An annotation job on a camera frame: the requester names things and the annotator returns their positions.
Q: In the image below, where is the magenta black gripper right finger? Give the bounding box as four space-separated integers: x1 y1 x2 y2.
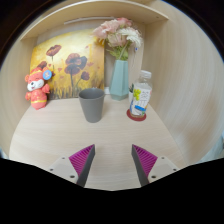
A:
131 145 179 186

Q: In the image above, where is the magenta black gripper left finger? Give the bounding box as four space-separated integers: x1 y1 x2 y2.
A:
49 145 95 187

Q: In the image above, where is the clear plastic water bottle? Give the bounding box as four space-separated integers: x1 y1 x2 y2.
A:
129 70 152 117

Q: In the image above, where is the round red coaster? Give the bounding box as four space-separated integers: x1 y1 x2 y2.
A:
126 109 147 122

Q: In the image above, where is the grey plastic cup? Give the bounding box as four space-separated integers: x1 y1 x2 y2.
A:
79 88 105 123

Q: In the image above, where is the small potted succulent left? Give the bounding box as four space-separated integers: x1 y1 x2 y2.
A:
129 83 134 102

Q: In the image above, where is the red plush mascot doll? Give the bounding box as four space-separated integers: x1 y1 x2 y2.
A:
25 67 52 110

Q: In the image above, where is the teal ceramic vase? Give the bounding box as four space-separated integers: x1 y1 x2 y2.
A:
109 60 129 101

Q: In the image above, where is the yellow poppy flower painting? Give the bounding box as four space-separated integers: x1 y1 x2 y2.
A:
30 29 104 100

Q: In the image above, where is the pink white flower bouquet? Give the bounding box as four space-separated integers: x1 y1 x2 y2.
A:
93 17 143 61

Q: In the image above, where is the wooden shelf board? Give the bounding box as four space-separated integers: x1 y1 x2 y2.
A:
22 0 167 39

